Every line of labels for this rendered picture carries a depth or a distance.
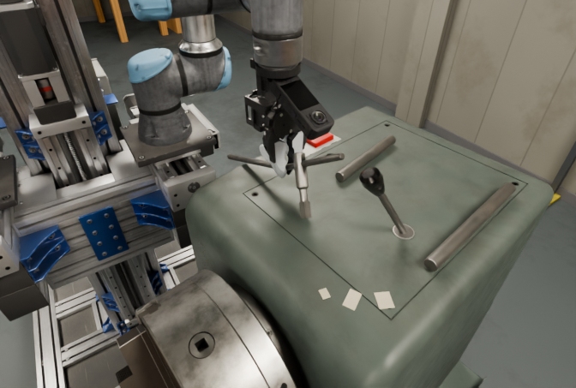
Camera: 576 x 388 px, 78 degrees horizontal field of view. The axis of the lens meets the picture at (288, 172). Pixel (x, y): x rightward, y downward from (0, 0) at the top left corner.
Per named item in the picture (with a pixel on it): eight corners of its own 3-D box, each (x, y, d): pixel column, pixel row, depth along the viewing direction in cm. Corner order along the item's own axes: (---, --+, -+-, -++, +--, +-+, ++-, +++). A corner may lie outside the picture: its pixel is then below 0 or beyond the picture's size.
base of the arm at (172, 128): (134, 128, 108) (124, 98, 102) (182, 116, 114) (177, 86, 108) (147, 152, 97) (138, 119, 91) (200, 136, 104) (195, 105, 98)
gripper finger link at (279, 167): (267, 166, 70) (267, 123, 65) (287, 180, 66) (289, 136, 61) (255, 171, 68) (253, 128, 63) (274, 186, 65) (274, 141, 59)
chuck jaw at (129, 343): (186, 365, 59) (155, 302, 57) (195, 377, 55) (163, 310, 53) (118, 414, 53) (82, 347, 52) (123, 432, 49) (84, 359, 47)
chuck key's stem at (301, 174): (315, 217, 63) (307, 152, 63) (305, 218, 61) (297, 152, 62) (306, 217, 64) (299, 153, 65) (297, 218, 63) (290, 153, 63)
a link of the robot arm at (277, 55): (313, 34, 53) (270, 45, 49) (312, 64, 56) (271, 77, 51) (280, 24, 58) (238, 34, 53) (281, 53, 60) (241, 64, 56)
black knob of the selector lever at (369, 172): (369, 184, 55) (374, 158, 52) (387, 194, 53) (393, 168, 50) (352, 194, 53) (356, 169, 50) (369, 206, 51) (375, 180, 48)
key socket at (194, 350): (186, 349, 49) (183, 342, 47) (207, 335, 51) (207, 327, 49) (198, 371, 48) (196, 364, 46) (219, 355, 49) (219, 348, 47)
